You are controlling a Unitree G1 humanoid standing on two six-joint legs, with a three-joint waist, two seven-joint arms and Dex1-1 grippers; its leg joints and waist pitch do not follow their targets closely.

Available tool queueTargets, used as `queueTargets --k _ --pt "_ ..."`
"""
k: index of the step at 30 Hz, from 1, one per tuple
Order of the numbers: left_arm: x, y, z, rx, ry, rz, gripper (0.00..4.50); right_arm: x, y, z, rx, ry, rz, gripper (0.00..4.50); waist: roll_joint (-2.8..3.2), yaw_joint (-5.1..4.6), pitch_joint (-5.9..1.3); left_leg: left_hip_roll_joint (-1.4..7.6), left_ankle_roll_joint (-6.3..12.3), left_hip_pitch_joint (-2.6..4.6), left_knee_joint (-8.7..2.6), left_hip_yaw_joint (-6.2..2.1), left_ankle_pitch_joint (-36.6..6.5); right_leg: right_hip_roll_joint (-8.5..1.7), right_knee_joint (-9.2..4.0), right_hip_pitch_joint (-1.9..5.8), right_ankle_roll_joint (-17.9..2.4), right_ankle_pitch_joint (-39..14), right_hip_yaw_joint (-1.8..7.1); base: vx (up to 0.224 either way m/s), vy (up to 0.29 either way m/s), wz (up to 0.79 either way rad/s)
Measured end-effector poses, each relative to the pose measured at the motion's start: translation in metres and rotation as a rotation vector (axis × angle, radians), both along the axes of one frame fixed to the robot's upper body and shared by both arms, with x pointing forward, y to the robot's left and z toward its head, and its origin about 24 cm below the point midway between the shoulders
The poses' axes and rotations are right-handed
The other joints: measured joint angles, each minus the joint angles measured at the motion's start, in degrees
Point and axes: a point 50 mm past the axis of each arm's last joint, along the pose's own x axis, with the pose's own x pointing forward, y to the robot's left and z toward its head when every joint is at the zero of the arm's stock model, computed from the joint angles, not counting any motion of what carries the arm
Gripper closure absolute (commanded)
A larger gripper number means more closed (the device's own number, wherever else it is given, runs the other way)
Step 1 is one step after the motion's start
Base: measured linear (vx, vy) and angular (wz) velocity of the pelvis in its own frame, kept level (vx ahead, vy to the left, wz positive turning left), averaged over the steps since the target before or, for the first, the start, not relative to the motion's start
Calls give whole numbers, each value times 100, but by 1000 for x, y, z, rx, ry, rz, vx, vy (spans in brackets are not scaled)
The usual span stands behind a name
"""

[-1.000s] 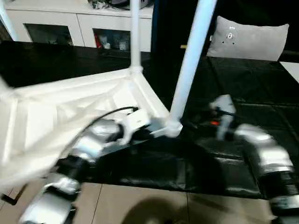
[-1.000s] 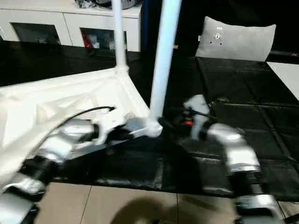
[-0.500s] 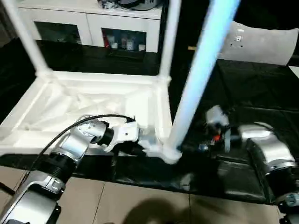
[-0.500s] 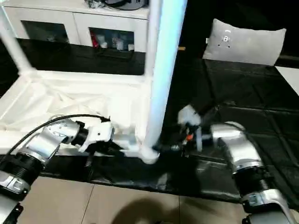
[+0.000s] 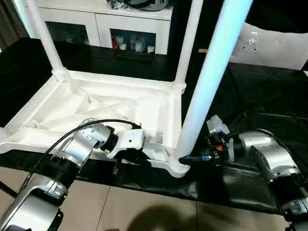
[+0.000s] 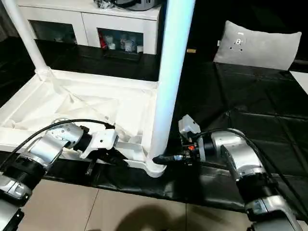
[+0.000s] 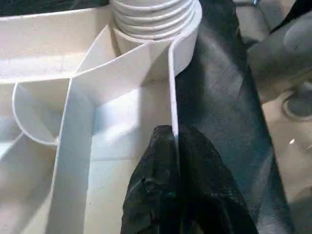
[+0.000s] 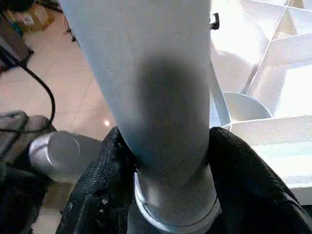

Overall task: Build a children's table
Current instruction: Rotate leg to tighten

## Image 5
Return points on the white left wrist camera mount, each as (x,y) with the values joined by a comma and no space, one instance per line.
(130,142)

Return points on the grey curtain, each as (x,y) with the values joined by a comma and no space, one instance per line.
(12,21)

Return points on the black floor stand bar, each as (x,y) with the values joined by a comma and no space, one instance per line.
(8,188)

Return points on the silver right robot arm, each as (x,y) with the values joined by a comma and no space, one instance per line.
(272,154)

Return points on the grey cushion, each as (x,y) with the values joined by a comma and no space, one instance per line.
(272,45)

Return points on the red packet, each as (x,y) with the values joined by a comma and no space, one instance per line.
(115,42)

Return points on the white plastic table leg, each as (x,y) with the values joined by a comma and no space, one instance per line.
(211,72)
(187,41)
(1,136)
(45,36)

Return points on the black work mat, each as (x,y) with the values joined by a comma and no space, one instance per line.
(252,101)

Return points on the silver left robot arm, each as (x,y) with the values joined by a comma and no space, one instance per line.
(72,149)

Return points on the white sideboard cabinet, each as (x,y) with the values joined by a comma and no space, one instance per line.
(101,21)

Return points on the black cabinet with gold label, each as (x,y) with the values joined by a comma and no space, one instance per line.
(175,36)

